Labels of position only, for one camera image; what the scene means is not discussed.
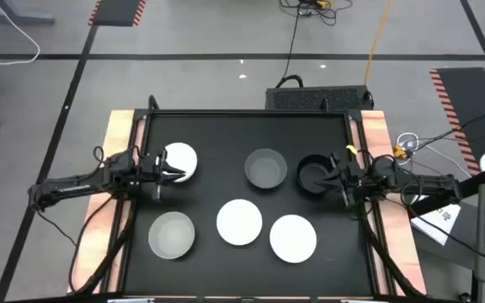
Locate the dark grey bowl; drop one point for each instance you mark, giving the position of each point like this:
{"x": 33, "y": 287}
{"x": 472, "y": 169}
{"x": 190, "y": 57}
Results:
{"x": 265, "y": 170}

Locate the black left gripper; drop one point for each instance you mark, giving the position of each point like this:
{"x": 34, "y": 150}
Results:
{"x": 150, "y": 172}

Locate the black diagonal bar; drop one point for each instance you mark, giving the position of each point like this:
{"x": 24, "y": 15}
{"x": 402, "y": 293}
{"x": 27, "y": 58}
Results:
{"x": 474, "y": 185}

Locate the black table frame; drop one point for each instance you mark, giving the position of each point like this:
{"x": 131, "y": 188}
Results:
{"x": 246, "y": 113}

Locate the grey desk foot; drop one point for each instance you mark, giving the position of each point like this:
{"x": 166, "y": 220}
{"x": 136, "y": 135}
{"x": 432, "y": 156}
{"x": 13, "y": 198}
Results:
{"x": 19, "y": 17}

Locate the wooden table side board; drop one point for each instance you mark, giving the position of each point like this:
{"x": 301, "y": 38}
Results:
{"x": 400, "y": 235}
{"x": 99, "y": 227}

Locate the white paper sheet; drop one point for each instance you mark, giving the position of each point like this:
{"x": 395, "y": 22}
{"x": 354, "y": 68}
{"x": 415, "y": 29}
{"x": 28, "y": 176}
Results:
{"x": 440, "y": 225}

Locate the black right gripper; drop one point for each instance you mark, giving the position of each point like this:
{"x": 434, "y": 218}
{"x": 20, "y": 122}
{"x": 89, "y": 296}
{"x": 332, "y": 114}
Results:
{"x": 350, "y": 179}

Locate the black bowl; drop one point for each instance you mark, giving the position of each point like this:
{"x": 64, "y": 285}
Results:
{"x": 310, "y": 166}

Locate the small hazard-striped black mat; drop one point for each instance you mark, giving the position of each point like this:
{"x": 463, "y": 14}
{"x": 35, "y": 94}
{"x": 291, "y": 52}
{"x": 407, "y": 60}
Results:
{"x": 116, "y": 12}

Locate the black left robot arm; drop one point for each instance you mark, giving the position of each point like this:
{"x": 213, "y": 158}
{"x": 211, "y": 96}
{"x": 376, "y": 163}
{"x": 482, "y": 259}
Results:
{"x": 65, "y": 188}

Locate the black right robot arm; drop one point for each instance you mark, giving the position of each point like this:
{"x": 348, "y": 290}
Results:
{"x": 432, "y": 183}

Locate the black computer case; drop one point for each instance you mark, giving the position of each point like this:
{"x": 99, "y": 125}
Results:
{"x": 318, "y": 99}

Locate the light grey bowl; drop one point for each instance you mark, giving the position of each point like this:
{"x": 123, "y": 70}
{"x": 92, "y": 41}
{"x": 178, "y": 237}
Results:
{"x": 171, "y": 235}

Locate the large hazard-striped black mat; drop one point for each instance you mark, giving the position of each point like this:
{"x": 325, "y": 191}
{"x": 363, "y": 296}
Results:
{"x": 470, "y": 105}

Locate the white plate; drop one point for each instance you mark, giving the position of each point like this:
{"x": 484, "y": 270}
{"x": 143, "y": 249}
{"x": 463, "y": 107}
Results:
{"x": 239, "y": 222}

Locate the yellow tape tag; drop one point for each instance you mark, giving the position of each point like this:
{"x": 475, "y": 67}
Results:
{"x": 351, "y": 149}

